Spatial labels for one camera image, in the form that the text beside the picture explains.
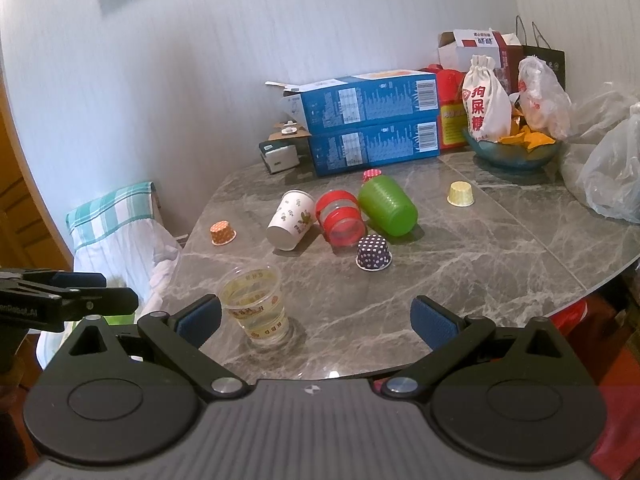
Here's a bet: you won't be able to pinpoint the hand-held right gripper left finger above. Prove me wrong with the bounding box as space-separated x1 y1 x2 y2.
51 294 248 401

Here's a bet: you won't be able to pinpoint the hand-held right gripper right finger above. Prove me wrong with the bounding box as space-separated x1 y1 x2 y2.
380 295 591 401

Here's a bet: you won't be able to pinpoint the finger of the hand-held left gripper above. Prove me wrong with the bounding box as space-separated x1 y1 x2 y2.
0 269 108 294
47 286 140 322

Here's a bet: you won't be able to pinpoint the clear plastic cup yellow print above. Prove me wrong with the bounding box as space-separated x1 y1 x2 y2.
218 266 291 345

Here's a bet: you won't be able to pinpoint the green plastic cup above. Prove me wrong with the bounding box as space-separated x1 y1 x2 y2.
357 175 419 237

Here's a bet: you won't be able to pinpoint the red transparent plastic cup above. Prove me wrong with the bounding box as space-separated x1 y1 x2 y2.
315 189 366 248

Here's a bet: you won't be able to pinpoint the white printed paper cup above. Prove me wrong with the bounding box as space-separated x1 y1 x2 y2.
266 189 316 252

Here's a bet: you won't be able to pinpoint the white cloth covered chair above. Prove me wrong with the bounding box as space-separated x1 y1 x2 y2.
37 220 184 363

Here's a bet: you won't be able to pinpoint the teal checked towel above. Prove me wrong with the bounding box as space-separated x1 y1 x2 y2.
66 180 162 252

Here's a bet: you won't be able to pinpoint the orange cupcake liner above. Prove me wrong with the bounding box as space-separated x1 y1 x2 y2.
209 220 237 246

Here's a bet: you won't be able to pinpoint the purple dotted cupcake liner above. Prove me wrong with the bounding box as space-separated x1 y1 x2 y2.
355 234 392 271

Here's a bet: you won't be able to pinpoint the wooden door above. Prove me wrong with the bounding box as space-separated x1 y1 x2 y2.
0 80 72 273

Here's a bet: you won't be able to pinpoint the yellow cupcake liner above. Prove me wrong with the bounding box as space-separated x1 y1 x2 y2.
447 181 475 207

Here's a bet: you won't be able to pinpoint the red stool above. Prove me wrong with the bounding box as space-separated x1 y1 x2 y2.
549 280 640 467

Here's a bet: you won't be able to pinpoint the blue glass bowl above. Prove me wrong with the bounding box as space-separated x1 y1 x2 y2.
462 127 564 171

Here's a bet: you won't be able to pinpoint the small white green box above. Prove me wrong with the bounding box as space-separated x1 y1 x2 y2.
258 140 301 175

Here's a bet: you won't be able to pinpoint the blue cardboard box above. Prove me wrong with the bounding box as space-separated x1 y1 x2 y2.
265 71 441 136
305 120 442 177

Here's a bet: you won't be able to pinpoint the red box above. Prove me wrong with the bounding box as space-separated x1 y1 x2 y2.
419 64 473 151

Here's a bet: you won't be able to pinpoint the orange snack wrappers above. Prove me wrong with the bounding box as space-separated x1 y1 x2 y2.
499 109 557 154

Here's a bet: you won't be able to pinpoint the small brown cardboard box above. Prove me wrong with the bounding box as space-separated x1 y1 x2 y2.
267 119 314 144

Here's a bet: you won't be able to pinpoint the white plastic bag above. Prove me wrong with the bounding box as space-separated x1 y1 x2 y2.
581 114 640 221

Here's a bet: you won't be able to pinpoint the plastic bag with red print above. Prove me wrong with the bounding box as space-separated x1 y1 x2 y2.
517 56 572 141

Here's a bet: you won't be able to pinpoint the clear plastic bag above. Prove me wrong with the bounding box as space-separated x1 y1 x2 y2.
559 81 640 201

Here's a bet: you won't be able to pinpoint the white and red carton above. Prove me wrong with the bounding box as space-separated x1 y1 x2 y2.
437 29 524 93

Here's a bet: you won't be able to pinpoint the dark paper bag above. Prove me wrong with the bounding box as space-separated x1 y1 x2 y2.
515 15 567 93

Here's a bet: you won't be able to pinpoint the white drawstring bag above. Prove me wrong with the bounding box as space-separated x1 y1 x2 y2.
461 55 512 144

